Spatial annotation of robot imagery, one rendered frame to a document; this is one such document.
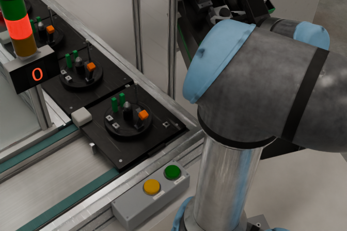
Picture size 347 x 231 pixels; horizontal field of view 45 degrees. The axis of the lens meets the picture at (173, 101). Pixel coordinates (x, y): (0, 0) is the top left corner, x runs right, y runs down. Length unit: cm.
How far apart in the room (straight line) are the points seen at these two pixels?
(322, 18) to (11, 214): 291
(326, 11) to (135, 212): 288
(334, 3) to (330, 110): 335
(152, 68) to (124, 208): 65
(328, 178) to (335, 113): 87
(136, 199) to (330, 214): 54
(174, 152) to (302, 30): 51
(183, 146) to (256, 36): 73
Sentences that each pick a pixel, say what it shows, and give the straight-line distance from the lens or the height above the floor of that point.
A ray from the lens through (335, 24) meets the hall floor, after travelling 353.
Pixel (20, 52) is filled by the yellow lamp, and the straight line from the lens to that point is 103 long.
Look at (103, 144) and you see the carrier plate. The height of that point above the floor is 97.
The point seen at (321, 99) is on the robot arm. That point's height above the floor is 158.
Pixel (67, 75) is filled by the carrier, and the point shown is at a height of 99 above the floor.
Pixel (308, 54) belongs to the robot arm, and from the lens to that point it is 48.
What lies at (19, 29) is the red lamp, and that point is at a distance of 99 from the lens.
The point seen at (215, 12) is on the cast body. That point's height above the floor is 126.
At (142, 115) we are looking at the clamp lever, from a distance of 111.
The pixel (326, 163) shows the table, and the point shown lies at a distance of 136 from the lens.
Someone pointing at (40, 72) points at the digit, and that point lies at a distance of 107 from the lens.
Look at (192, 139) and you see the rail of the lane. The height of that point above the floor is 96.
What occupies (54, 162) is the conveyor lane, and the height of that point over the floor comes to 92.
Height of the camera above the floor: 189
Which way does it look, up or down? 46 degrees down
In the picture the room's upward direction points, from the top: 1 degrees clockwise
